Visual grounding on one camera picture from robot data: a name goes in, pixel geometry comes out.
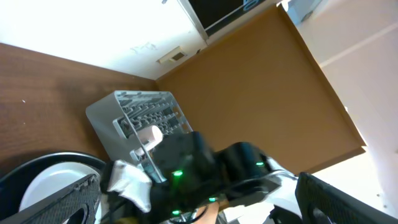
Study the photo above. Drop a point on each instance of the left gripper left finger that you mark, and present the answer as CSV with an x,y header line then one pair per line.
x,y
75,203

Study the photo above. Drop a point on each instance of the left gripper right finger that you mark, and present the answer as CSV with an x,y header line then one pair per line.
x,y
320,202

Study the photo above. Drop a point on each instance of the pink plastic cup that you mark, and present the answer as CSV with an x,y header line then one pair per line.
x,y
149,137

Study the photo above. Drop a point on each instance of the grey round plate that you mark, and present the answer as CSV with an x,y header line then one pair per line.
x,y
55,178

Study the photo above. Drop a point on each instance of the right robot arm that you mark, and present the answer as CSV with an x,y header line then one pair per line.
x,y
195,175

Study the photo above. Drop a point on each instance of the grey dishwasher rack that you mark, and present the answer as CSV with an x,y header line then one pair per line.
x,y
118,117

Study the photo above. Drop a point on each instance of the round black serving tray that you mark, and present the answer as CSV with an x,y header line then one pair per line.
x,y
18,172

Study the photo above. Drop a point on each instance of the brown cardboard board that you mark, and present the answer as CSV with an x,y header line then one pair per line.
x,y
260,84

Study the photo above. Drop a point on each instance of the wall outlet plate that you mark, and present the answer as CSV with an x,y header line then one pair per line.
x,y
172,56

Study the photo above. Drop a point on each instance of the dark window frame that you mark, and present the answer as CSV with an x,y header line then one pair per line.
x,y
210,16

